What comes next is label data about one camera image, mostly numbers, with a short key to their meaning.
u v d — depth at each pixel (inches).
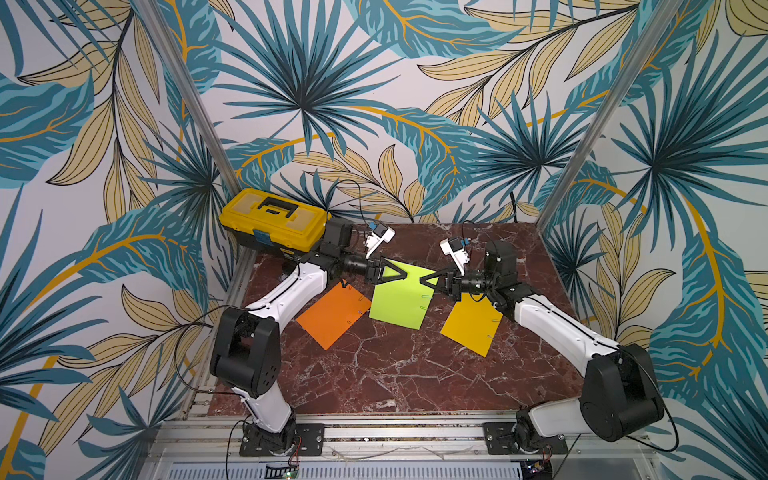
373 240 27.8
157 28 27.2
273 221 38.5
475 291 27.1
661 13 27.1
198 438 29.4
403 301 30.4
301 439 28.6
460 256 27.3
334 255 26.6
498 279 25.5
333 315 37.7
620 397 16.6
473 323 37.2
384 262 27.9
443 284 28.0
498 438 28.8
